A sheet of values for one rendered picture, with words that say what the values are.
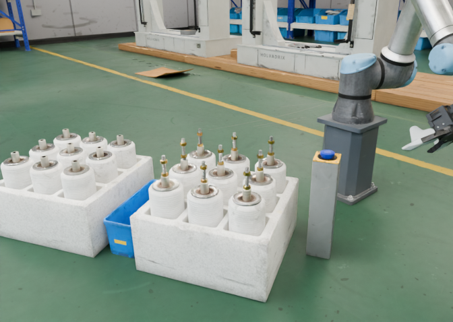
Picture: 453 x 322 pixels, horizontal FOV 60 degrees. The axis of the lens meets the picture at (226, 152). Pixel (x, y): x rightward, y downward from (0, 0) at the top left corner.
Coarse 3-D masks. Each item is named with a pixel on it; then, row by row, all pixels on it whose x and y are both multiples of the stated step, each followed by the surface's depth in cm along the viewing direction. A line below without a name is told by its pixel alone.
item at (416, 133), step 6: (414, 126) 110; (414, 132) 109; (420, 132) 108; (426, 132) 108; (432, 132) 107; (414, 138) 109; (420, 138) 108; (408, 144) 109; (414, 144) 108; (420, 144) 107
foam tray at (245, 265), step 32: (288, 192) 119; (160, 224) 104; (192, 224) 103; (224, 224) 103; (288, 224) 119; (160, 256) 109; (192, 256) 104; (224, 256) 100; (256, 256) 97; (224, 288) 104; (256, 288) 101
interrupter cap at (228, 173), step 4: (216, 168) 118; (224, 168) 118; (228, 168) 118; (208, 172) 115; (212, 172) 115; (216, 172) 116; (224, 172) 116; (228, 172) 115; (232, 172) 115; (212, 176) 113; (216, 176) 113; (220, 176) 113; (224, 176) 113; (228, 176) 112
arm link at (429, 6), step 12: (420, 0) 103; (432, 0) 100; (444, 0) 100; (420, 12) 103; (432, 12) 100; (444, 12) 98; (432, 24) 99; (444, 24) 97; (432, 36) 100; (444, 36) 97; (444, 48) 94; (432, 60) 98; (444, 60) 94; (444, 72) 95
